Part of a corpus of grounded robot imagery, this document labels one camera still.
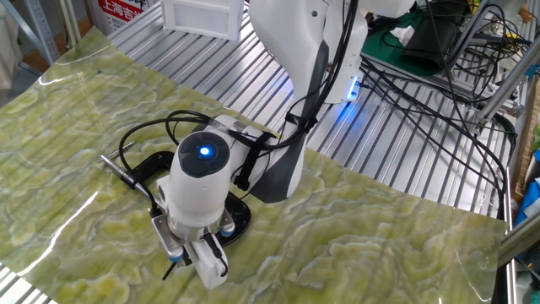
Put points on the black pouch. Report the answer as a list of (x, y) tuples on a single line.
[(430, 42)]

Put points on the green marble pattern mat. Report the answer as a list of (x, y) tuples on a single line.
[(337, 232)]

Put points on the blue bag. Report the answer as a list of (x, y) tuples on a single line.
[(529, 202)]

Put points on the aluminium frame post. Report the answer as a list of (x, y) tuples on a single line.
[(506, 84), (67, 21), (521, 238)]

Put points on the white plastic bin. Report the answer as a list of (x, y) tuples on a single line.
[(198, 19)]

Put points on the silver bracket with blue cap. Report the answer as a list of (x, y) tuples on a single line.
[(227, 230)]

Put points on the box with red print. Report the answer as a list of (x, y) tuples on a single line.
[(122, 10)]

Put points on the green cutting mat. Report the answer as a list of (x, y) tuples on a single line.
[(379, 50)]

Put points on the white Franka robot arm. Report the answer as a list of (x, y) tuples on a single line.
[(198, 198)]

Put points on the crumpled white tissue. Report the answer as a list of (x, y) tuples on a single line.
[(403, 34)]

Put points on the thick black clock hand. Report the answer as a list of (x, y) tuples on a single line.
[(170, 271)]

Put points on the grey perforated shelf post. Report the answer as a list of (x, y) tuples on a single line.
[(42, 29)]

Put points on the black C-clamp with steel screw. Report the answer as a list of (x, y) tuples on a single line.
[(158, 162)]

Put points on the tan cardboard panel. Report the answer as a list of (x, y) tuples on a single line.
[(527, 148)]

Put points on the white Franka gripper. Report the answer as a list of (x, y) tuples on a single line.
[(204, 272)]

